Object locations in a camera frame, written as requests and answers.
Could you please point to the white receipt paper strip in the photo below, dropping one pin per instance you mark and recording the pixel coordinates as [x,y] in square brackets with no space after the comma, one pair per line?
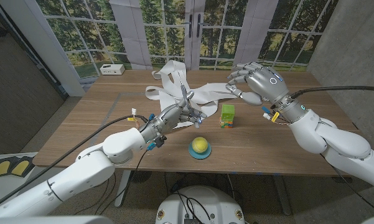
[174,74]

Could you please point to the small blue plate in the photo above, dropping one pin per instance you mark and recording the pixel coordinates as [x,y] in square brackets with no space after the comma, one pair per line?
[199,156]

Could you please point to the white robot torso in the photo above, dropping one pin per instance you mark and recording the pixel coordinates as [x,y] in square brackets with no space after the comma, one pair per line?
[217,202]

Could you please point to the yellow black foot pedal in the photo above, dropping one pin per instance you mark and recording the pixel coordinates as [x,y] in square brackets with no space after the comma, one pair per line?
[22,166]
[0,168]

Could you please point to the white socket box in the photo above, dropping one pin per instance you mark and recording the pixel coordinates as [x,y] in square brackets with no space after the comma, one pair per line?
[112,69]

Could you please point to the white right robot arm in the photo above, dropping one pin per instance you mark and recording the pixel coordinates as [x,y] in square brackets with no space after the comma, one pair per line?
[339,143]

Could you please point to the grey table leg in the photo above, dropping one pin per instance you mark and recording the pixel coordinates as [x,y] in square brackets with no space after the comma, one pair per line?
[282,194]

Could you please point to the white table leg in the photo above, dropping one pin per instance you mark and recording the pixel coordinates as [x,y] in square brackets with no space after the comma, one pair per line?
[123,189]

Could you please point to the green cube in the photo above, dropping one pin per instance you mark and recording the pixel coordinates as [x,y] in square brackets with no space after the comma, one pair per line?
[227,112]

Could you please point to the dark brown door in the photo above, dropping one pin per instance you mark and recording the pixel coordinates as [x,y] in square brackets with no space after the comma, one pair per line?
[18,93]

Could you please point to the multicoloured puzzle cube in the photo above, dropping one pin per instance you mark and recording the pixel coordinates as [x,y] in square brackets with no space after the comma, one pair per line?
[226,124]

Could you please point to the printed window forest backdrop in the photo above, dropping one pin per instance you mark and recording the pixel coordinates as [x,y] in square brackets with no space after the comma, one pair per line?
[221,40]

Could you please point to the yellow tennis ball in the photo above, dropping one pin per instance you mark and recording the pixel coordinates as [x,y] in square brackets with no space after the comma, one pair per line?
[200,144]

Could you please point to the white floor platform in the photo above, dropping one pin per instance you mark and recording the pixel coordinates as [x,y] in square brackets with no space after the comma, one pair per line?
[18,186]

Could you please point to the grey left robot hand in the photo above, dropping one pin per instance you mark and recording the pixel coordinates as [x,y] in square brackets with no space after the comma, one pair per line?
[168,118]

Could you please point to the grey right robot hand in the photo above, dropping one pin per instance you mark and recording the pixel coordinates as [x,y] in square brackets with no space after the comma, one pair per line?
[267,84]

